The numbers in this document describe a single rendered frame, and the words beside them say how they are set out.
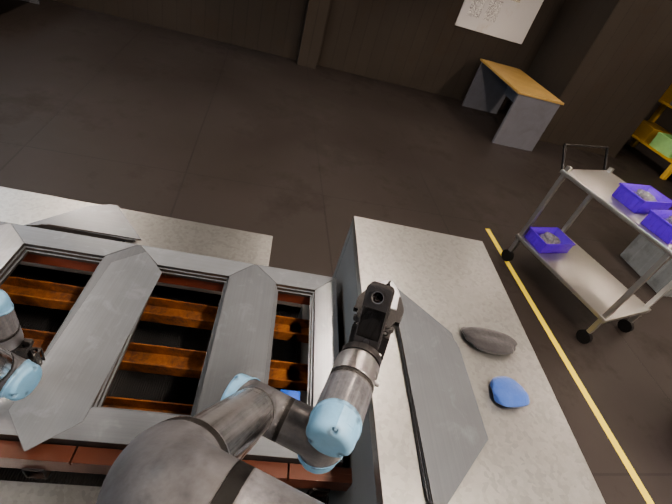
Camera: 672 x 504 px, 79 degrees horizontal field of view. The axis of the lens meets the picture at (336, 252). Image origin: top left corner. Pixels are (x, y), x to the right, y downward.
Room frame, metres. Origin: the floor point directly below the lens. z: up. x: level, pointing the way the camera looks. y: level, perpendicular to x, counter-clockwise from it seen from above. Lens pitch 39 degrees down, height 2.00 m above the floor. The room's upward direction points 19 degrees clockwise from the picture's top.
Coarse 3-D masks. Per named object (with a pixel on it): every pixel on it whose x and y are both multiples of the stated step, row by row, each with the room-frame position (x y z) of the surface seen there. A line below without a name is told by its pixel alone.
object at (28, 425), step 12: (12, 420) 0.38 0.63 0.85; (24, 420) 0.39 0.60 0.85; (36, 420) 0.40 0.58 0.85; (48, 420) 0.41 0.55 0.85; (60, 420) 0.41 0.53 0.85; (72, 420) 0.42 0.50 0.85; (24, 432) 0.36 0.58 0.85; (36, 432) 0.37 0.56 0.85; (48, 432) 0.38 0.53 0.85; (60, 432) 0.39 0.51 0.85
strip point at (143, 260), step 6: (144, 252) 1.05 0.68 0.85; (126, 258) 1.00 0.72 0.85; (132, 258) 1.01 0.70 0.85; (138, 258) 1.01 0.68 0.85; (144, 258) 1.02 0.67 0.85; (150, 258) 1.03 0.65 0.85; (120, 264) 0.96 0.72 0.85; (126, 264) 0.97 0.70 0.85; (132, 264) 0.98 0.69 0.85; (138, 264) 0.99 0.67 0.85; (144, 264) 1.00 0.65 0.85; (150, 264) 1.01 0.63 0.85; (150, 270) 0.98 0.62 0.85; (156, 270) 0.99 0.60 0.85
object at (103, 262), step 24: (288, 288) 1.13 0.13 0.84; (72, 312) 0.72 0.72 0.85; (312, 312) 1.05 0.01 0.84; (312, 336) 0.94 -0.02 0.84; (120, 360) 0.63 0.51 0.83; (312, 360) 0.84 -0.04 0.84; (312, 384) 0.76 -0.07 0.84; (120, 408) 0.50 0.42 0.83; (192, 408) 0.56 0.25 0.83; (264, 456) 0.49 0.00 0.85
